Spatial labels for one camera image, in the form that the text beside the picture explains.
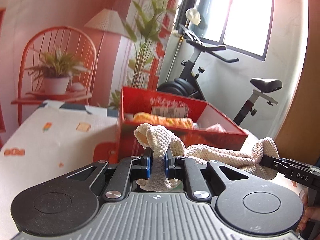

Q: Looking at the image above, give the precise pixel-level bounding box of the red strawberry cardboard box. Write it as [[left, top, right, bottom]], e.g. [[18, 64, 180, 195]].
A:
[[115, 87, 248, 160]]

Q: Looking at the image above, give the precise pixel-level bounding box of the right hand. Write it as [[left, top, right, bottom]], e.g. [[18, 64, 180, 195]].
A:
[[298, 188, 320, 231]]

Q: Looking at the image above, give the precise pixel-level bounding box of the white patterned table cover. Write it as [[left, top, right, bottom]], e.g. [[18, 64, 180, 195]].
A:
[[1, 104, 303, 239]]

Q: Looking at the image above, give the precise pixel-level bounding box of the cream knitted cloth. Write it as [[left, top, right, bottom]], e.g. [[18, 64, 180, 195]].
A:
[[134, 123, 279, 192]]

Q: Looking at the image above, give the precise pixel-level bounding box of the black exercise bike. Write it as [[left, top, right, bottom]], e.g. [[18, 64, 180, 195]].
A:
[[156, 8, 283, 126]]

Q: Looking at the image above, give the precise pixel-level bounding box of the wooden door panel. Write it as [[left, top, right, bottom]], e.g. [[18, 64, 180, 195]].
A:
[[275, 0, 319, 164]]

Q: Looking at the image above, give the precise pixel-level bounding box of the orange fabric in box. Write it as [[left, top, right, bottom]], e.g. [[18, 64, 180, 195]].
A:
[[133, 112, 194, 129]]

